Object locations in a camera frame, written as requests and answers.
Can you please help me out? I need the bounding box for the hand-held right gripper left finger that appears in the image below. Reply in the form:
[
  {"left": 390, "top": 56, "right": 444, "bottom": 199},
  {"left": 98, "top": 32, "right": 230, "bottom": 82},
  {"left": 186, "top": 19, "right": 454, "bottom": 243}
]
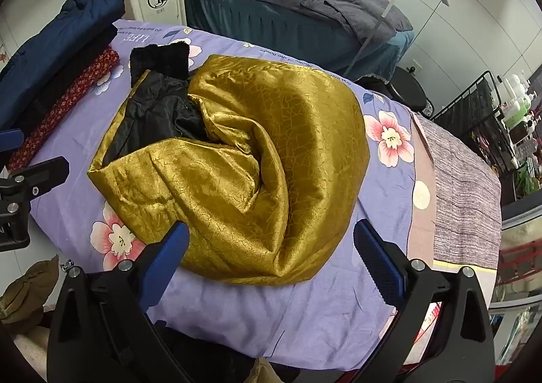
[{"left": 46, "top": 221, "right": 195, "bottom": 383}]

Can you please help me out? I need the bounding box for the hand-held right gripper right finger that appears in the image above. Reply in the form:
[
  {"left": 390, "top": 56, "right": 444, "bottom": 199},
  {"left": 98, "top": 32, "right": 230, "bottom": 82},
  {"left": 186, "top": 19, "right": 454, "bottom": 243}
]
[{"left": 351, "top": 219, "right": 496, "bottom": 383}]

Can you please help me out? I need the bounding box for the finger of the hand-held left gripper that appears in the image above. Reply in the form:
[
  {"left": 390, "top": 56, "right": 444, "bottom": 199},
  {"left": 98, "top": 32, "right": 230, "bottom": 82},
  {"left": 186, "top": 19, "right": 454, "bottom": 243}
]
[
  {"left": 0, "top": 129, "right": 25, "bottom": 154},
  {"left": 0, "top": 156, "right": 70, "bottom": 252}
]

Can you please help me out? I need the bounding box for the gold padded jacket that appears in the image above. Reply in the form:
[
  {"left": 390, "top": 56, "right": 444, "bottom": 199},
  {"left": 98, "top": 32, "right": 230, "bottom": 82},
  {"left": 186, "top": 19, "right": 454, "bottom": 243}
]
[{"left": 87, "top": 41, "right": 371, "bottom": 287}]

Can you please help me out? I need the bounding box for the purple floral bedsheet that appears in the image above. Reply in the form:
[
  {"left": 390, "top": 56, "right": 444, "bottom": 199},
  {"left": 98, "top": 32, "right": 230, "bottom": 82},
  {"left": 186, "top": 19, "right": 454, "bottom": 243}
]
[{"left": 8, "top": 19, "right": 437, "bottom": 367}]

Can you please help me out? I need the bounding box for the black folded garment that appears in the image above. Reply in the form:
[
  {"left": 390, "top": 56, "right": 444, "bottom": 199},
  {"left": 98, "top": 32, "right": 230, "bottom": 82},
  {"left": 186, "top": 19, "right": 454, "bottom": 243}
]
[{"left": 13, "top": 25, "right": 119, "bottom": 129}]

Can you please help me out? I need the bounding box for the mauve striped blanket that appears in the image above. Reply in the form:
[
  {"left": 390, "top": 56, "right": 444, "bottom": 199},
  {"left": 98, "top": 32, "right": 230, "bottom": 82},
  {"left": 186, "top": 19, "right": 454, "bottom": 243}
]
[{"left": 409, "top": 112, "right": 502, "bottom": 269}]

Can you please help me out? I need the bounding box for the olive cloth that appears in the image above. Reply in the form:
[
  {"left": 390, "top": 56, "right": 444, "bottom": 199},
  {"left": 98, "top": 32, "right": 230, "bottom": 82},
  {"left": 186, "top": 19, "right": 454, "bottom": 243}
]
[{"left": 0, "top": 255, "right": 60, "bottom": 335}]

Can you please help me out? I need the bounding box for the glass display counter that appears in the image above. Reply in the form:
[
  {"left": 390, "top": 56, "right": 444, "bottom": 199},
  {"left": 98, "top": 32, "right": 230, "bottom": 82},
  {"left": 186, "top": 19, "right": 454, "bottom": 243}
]
[{"left": 487, "top": 197, "right": 542, "bottom": 367}]

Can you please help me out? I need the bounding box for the black round stool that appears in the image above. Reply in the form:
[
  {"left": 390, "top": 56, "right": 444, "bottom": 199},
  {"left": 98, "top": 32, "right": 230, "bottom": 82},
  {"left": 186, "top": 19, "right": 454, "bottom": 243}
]
[{"left": 387, "top": 67, "right": 435, "bottom": 115}]

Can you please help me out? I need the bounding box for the green liquid bottle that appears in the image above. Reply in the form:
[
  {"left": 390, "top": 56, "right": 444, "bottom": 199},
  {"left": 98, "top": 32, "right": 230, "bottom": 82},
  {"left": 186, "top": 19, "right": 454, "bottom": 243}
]
[{"left": 503, "top": 97, "right": 533, "bottom": 126}]

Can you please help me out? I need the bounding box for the white plastic bottle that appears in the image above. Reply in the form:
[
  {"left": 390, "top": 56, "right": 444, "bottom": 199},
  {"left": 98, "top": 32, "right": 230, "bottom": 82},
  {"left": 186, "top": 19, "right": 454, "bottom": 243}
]
[{"left": 504, "top": 74, "right": 530, "bottom": 101}]

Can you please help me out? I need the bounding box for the teal massage bed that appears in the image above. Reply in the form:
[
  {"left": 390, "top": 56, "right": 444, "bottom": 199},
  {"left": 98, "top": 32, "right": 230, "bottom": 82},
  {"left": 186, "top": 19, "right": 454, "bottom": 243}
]
[{"left": 184, "top": 0, "right": 418, "bottom": 81}]

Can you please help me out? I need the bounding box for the black wire rack cart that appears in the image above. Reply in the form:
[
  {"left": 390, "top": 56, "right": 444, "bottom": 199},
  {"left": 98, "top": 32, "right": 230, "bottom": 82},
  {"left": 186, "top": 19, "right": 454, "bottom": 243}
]
[{"left": 432, "top": 69, "right": 521, "bottom": 180}]

